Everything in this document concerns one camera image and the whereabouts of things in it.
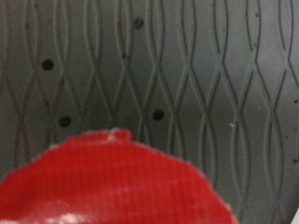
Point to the red-lidded white coffee pod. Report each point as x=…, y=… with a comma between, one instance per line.
x=109, y=180

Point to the white two-tier turntable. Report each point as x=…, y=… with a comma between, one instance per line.
x=187, y=62

